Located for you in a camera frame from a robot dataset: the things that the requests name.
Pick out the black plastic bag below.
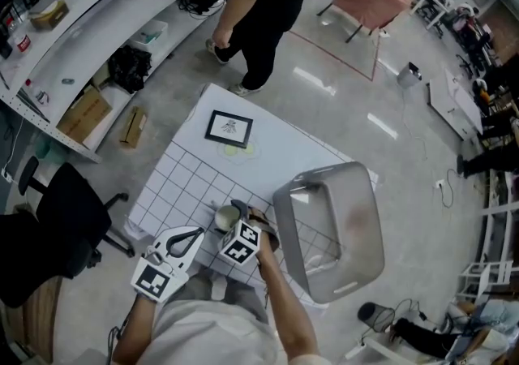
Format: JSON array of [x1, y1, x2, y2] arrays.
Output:
[[107, 45, 153, 95]]

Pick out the white curved shelf counter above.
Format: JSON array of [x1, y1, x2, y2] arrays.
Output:
[[0, 0, 240, 165]]

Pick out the grey plastic basket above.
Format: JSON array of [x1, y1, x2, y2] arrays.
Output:
[[272, 161, 385, 304]]

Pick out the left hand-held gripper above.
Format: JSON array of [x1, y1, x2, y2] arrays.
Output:
[[130, 225, 206, 304]]

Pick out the black office chair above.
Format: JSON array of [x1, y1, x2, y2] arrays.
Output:
[[0, 155, 136, 310]]

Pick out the person's right forearm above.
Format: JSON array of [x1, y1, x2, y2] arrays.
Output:
[[254, 248, 322, 361]]

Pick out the brown open box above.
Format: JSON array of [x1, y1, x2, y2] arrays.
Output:
[[29, 0, 71, 31]]

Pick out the white grid table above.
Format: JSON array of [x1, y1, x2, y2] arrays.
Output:
[[128, 83, 380, 310]]

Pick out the person's grey trousers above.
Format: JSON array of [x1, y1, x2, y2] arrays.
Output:
[[178, 273, 271, 326]]

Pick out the white jar red label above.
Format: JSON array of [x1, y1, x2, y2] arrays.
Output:
[[14, 32, 34, 53]]

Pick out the person's white shirt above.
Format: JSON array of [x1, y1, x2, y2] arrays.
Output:
[[121, 298, 321, 365]]

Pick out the large cardboard box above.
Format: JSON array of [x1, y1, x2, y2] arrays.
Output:
[[55, 85, 114, 145]]

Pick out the silver trash bin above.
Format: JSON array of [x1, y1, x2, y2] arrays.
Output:
[[396, 62, 423, 89]]

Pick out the silver metal cup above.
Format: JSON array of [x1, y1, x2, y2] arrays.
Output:
[[214, 204, 241, 234]]

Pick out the white power strip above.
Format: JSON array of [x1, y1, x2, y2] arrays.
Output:
[[343, 343, 368, 361]]

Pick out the person's right hand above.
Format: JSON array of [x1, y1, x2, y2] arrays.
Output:
[[247, 208, 281, 253]]

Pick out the small cardboard box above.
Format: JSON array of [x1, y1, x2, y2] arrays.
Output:
[[119, 106, 148, 149]]

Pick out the person's left forearm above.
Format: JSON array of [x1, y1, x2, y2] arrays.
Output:
[[111, 293, 164, 363]]

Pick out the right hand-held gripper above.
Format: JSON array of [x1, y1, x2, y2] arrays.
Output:
[[217, 199, 261, 267]]

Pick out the white plastic container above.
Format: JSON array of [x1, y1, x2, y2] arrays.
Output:
[[128, 19, 169, 53]]

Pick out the flower-shaped pale mat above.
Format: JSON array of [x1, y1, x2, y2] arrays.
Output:
[[217, 138, 261, 166]]

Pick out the white metal rack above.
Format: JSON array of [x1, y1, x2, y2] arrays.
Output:
[[459, 260, 515, 300]]

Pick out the black picture frame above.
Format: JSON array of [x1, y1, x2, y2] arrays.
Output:
[[204, 109, 255, 149]]

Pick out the pink chair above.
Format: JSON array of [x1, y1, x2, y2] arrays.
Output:
[[315, 0, 411, 44]]

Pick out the black cable bundle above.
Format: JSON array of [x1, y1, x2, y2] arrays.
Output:
[[177, 0, 226, 16]]

